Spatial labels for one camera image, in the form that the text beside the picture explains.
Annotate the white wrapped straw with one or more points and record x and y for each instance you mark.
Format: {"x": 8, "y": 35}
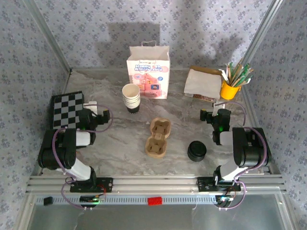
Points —
{"x": 223, "y": 74}

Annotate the brown cardboard cup carrier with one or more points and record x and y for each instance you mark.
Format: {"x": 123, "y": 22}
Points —
{"x": 157, "y": 136}

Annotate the black grey checkerboard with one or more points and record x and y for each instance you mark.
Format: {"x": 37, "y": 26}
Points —
{"x": 67, "y": 107}

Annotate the bundle of stirrers and straws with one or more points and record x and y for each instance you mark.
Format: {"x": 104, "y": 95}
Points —
{"x": 237, "y": 74}

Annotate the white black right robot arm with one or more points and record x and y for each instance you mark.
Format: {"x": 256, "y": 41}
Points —
{"x": 249, "y": 148}

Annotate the aluminium frame post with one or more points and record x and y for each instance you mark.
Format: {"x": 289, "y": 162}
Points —
{"x": 49, "y": 36}
{"x": 263, "y": 31}

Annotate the white napkin stack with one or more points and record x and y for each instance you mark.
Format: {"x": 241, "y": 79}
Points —
{"x": 202, "y": 83}

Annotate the white pink paper gift bag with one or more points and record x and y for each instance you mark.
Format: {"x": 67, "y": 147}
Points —
{"x": 148, "y": 72}

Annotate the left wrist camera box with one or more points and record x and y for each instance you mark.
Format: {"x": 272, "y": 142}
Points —
{"x": 90, "y": 105}

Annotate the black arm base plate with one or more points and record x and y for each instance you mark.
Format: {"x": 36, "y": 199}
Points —
{"x": 108, "y": 184}
{"x": 204, "y": 185}

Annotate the black round lid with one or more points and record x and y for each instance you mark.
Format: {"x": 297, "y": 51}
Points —
{"x": 197, "y": 151}

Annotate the red toy brick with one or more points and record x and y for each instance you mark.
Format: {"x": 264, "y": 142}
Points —
{"x": 155, "y": 201}

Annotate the small circuit board green light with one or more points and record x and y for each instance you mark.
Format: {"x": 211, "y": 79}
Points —
{"x": 224, "y": 200}
{"x": 92, "y": 199}

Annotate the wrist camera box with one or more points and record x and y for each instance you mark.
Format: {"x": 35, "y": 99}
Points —
{"x": 90, "y": 105}
{"x": 218, "y": 105}

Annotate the small black block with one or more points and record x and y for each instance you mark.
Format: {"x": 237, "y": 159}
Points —
{"x": 48, "y": 201}

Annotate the stack of paper napkins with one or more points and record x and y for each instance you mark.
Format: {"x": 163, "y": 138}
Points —
{"x": 204, "y": 68}

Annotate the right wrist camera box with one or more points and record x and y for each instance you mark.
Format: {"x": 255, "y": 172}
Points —
{"x": 218, "y": 105}

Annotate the yellow holder cup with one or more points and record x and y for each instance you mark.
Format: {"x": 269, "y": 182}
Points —
{"x": 229, "y": 92}

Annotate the aluminium mounting rail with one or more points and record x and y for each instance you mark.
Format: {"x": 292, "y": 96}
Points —
{"x": 156, "y": 184}

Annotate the stack of paper cups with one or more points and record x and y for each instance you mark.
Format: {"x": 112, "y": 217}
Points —
{"x": 130, "y": 100}

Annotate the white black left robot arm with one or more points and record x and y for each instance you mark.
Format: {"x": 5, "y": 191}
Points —
{"x": 55, "y": 151}

